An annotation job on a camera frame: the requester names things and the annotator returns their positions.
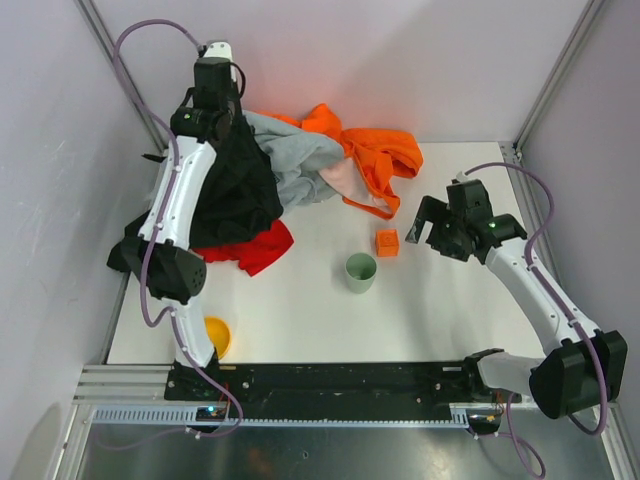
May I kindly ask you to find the grey sweatshirt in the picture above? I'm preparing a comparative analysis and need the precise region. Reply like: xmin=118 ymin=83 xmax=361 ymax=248
xmin=244 ymin=111 xmax=356 ymax=212

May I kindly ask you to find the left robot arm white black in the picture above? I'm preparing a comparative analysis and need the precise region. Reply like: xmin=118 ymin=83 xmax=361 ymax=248
xmin=138 ymin=132 xmax=216 ymax=368

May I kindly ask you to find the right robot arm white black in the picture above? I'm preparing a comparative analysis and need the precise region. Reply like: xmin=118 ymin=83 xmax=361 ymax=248
xmin=406 ymin=180 xmax=628 ymax=419

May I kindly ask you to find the orange cloth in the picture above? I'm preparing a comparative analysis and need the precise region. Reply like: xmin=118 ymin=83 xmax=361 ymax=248
xmin=271 ymin=104 xmax=423 ymax=220

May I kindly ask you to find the red cloth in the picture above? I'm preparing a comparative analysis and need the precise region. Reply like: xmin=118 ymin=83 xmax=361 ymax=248
xmin=194 ymin=220 xmax=294 ymax=277

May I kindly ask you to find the orange toy cube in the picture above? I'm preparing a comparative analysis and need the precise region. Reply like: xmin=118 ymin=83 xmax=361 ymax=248
xmin=375 ymin=229 xmax=400 ymax=258

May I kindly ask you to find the pale green cup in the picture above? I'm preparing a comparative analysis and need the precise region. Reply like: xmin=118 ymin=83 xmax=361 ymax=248
xmin=345 ymin=252 xmax=377 ymax=294

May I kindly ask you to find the yellow bowl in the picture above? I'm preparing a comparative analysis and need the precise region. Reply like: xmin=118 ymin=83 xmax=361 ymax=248
xmin=205 ymin=316 xmax=232 ymax=359

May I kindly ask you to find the left aluminium frame post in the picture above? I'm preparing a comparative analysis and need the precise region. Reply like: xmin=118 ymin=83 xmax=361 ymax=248
xmin=73 ymin=0 xmax=166 ymax=152

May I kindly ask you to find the aluminium frame post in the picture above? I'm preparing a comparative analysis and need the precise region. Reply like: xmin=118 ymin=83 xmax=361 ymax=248
xmin=73 ymin=0 xmax=166 ymax=152
xmin=512 ymin=0 xmax=610 ymax=152

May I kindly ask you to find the right aluminium frame post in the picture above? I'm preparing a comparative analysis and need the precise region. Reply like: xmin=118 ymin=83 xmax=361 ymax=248
xmin=512 ymin=0 xmax=610 ymax=152

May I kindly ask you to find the aluminium front rail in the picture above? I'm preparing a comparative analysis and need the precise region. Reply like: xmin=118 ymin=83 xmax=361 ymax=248
xmin=72 ymin=363 xmax=174 ymax=407

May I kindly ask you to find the grey slotted cable duct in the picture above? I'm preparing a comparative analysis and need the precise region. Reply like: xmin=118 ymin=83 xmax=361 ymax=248
xmin=89 ymin=403 xmax=501 ymax=430

